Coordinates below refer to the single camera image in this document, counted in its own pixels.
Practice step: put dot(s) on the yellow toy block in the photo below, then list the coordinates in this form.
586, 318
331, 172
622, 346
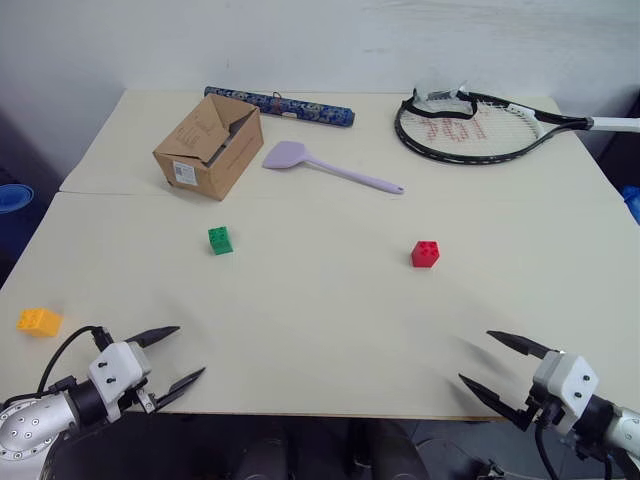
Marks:
37, 322

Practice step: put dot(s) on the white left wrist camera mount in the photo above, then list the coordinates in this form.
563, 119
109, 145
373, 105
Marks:
114, 367

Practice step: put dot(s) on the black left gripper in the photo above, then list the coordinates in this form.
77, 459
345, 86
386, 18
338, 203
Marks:
150, 400

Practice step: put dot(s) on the blue round container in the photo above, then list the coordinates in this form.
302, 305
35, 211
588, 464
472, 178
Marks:
14, 199

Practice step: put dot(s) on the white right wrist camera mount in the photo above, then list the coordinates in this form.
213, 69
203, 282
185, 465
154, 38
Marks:
575, 380

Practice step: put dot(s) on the blue patterned roll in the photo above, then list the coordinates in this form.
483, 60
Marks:
310, 111

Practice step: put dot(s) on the blue plastic bag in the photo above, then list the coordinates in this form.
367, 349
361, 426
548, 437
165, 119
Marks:
632, 202

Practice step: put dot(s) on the red toy block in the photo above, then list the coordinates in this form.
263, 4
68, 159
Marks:
425, 255

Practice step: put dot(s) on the green toy block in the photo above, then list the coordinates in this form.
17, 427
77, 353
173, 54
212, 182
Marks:
220, 241

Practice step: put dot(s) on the brown cardboard box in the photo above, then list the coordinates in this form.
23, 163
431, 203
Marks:
220, 170

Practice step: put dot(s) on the clear plastic wrap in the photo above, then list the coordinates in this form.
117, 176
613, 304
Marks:
440, 95

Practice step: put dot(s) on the black white tennis racket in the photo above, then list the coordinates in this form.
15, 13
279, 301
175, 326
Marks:
550, 118

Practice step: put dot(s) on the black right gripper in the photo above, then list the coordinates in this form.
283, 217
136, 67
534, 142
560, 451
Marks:
542, 412

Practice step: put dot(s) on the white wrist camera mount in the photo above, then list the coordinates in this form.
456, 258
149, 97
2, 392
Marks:
114, 367
575, 380

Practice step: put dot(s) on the purple silicone spatula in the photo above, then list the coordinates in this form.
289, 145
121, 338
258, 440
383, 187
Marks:
285, 155

